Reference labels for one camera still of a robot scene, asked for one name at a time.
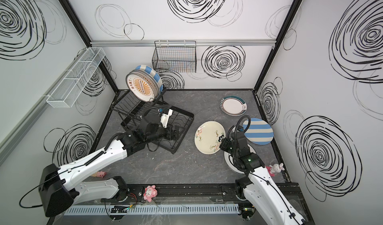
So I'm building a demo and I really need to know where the white plate black rim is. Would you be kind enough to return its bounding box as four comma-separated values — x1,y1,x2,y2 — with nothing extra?
224,152,244,174

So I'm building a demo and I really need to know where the black wire dish rack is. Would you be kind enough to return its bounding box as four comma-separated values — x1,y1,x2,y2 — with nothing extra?
111,89,194,156

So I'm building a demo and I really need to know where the cream floral plate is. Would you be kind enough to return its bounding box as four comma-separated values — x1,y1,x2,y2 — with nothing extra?
194,121,226,155

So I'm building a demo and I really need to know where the sunburst plate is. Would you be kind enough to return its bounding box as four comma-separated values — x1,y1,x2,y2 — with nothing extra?
126,70,160,102

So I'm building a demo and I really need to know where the blue striped plate front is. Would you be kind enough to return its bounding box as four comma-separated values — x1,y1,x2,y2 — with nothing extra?
136,65,164,93

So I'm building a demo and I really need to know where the blue striped plate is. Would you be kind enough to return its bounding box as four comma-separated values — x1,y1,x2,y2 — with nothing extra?
136,65,164,93
244,118,274,145

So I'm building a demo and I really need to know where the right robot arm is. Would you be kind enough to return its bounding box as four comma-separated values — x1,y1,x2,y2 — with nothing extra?
220,130,306,225

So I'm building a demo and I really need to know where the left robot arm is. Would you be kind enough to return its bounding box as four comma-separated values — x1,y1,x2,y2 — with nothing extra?
36,104,180,218

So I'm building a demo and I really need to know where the white bunny pink toy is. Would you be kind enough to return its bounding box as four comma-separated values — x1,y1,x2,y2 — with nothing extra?
266,163,285,177

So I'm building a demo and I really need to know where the blue striped plate right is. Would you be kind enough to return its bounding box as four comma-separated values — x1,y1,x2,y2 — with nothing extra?
244,118,274,145

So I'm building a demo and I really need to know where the white plate green rim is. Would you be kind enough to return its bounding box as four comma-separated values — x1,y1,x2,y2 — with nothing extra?
220,95,247,116

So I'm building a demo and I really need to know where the pink plush toy left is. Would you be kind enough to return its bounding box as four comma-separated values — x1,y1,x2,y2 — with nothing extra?
143,185,158,203

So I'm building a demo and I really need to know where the small pink toy left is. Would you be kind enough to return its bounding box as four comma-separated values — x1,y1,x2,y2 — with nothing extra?
91,171,107,178

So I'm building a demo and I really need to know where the black wire wall basket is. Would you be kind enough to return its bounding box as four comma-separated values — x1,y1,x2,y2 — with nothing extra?
152,46,197,73

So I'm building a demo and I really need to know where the white slotted cable duct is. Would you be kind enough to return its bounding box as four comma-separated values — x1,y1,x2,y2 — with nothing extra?
64,204,240,216

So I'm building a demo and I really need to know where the aluminium wall rail back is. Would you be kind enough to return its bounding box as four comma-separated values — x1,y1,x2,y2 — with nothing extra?
90,39,276,47

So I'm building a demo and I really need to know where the aluminium wall rail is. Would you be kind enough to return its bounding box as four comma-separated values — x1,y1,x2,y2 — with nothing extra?
1,47,87,165
90,39,276,47

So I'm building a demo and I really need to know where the white mesh wall shelf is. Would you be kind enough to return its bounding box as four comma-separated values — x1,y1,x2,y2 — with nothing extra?
46,47,106,108

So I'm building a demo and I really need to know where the aluminium wall rail left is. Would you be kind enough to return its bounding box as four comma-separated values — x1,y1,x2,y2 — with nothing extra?
1,47,87,165

